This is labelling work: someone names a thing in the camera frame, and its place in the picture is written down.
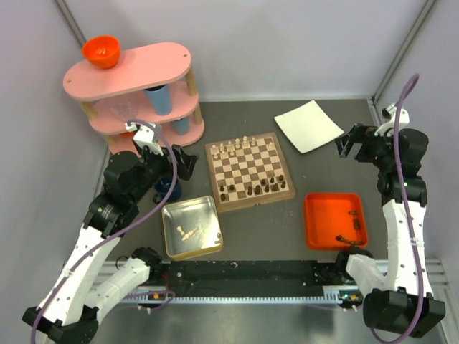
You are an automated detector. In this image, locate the small blue cup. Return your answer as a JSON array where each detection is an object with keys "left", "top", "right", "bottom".
[{"left": 171, "top": 117, "right": 190, "bottom": 135}]

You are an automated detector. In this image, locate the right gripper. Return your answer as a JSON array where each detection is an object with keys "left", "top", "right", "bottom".
[{"left": 334, "top": 123, "right": 400, "bottom": 171}]

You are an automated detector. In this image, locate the orange plastic tray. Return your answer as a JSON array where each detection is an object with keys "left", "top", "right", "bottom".
[{"left": 303, "top": 193, "right": 369, "bottom": 251}]

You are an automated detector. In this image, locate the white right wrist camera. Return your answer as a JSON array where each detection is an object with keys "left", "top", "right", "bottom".
[{"left": 374, "top": 103, "right": 410, "bottom": 137}]

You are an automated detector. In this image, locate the tall blue cup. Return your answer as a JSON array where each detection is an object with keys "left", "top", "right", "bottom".
[{"left": 144, "top": 85, "right": 172, "bottom": 115}]

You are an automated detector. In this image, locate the square metal tin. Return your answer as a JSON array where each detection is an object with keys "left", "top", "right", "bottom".
[{"left": 161, "top": 196, "right": 224, "bottom": 261}]

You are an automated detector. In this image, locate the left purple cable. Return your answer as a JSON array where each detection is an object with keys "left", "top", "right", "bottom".
[{"left": 29, "top": 119, "right": 179, "bottom": 344}]

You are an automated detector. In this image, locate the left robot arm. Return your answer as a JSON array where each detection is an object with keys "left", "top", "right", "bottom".
[{"left": 22, "top": 143, "right": 198, "bottom": 343}]

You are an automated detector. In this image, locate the light pawn in tin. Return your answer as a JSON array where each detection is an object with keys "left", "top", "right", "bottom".
[{"left": 176, "top": 226, "right": 185, "bottom": 236}]

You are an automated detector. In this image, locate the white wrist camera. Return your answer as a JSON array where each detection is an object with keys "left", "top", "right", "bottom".
[
  {"left": 374, "top": 103, "right": 410, "bottom": 137},
  {"left": 125, "top": 123, "right": 164, "bottom": 156}
]

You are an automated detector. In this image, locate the light piece lying in tin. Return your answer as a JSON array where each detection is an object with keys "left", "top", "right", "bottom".
[{"left": 181, "top": 227, "right": 199, "bottom": 242}]

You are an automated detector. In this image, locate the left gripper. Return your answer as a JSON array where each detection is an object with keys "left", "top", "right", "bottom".
[{"left": 129, "top": 143, "right": 198, "bottom": 203}]

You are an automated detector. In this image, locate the purple cable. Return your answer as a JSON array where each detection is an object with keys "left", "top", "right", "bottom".
[
  {"left": 369, "top": 73, "right": 427, "bottom": 343},
  {"left": 29, "top": 119, "right": 179, "bottom": 344}
]

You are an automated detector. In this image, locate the wooden chess board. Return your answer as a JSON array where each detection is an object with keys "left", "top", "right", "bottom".
[{"left": 205, "top": 133, "right": 296, "bottom": 212}]

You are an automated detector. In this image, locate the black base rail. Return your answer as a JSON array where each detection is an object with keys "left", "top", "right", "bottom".
[{"left": 162, "top": 260, "right": 357, "bottom": 297}]

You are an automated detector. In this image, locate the pink three-tier shelf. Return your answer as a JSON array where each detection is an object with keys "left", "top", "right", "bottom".
[{"left": 63, "top": 42, "right": 204, "bottom": 153}]

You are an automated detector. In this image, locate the clear drinking glass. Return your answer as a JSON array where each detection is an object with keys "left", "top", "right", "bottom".
[{"left": 110, "top": 93, "right": 138, "bottom": 122}]

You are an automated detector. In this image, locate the dark piece in tin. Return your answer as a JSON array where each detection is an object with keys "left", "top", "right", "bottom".
[{"left": 214, "top": 233, "right": 223, "bottom": 245}]

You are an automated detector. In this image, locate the orange bowl on shelf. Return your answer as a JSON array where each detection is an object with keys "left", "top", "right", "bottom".
[{"left": 82, "top": 35, "right": 121, "bottom": 69}]

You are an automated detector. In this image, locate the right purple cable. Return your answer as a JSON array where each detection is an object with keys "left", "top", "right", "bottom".
[{"left": 369, "top": 73, "right": 427, "bottom": 343}]

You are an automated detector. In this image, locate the white cable duct strip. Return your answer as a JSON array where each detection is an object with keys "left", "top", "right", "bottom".
[{"left": 120, "top": 286, "right": 363, "bottom": 305}]

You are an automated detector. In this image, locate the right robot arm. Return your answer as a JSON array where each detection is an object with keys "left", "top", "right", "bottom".
[{"left": 334, "top": 123, "right": 445, "bottom": 338}]

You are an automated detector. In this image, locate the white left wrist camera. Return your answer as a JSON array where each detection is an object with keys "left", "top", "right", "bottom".
[{"left": 125, "top": 123, "right": 164, "bottom": 156}]

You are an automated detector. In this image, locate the white square plate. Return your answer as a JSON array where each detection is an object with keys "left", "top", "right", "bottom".
[{"left": 274, "top": 100, "right": 344, "bottom": 154}]

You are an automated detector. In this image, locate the white king chess piece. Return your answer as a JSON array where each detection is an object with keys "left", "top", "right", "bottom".
[{"left": 242, "top": 136, "right": 250, "bottom": 148}]

